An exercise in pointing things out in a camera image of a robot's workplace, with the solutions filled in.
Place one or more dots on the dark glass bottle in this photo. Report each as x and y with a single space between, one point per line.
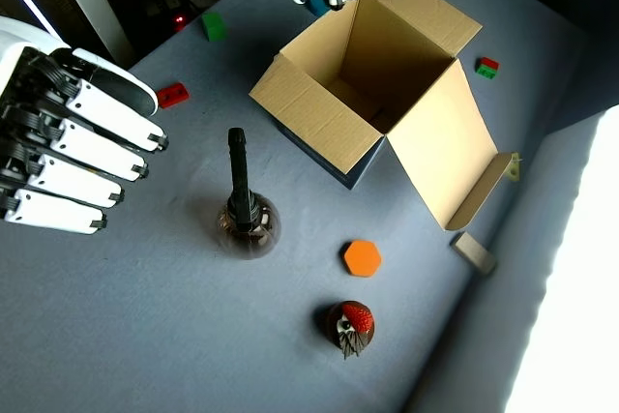
247 227

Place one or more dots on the open brown cardboard box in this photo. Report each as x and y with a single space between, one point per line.
314 108

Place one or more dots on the blue toy block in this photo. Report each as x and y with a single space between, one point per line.
317 4

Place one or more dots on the red toy block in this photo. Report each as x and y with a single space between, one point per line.
172 95

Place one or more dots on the device with red light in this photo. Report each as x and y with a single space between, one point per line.
180 21

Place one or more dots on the green toy block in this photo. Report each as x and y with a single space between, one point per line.
214 27

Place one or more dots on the red and green block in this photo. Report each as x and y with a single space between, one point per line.
487 68

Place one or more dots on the grey table cloth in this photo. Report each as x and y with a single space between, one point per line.
169 326

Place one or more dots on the orange hexagon block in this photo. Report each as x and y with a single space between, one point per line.
362 257

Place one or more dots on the beige rectangular block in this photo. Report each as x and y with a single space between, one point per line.
474 252

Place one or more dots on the toy chocolate strawberry cake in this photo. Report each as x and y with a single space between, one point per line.
352 326

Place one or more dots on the small yellowish bracket piece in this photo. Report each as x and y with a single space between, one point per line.
514 168

